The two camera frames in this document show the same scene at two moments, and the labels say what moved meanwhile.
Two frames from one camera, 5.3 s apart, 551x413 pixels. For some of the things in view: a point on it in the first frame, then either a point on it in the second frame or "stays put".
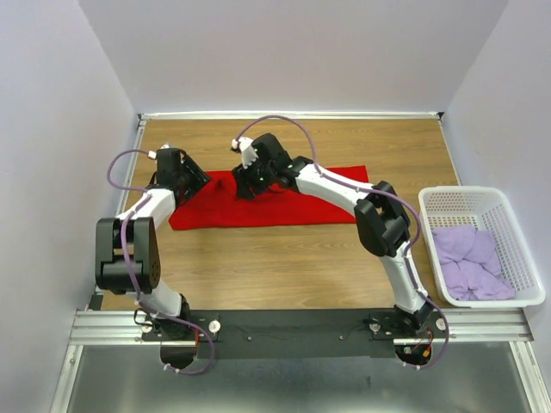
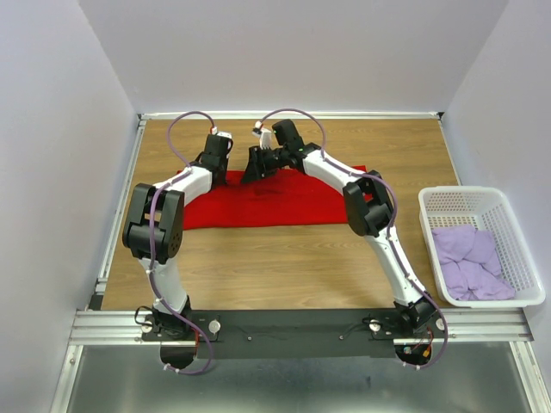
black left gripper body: x=188 y=179 -> x=225 y=168
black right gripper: x=241 y=190 -> x=255 y=169
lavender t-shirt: x=470 y=264 stays put
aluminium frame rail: x=122 y=328 stays put
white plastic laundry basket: x=479 y=255 stays put
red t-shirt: x=221 y=205 stays put
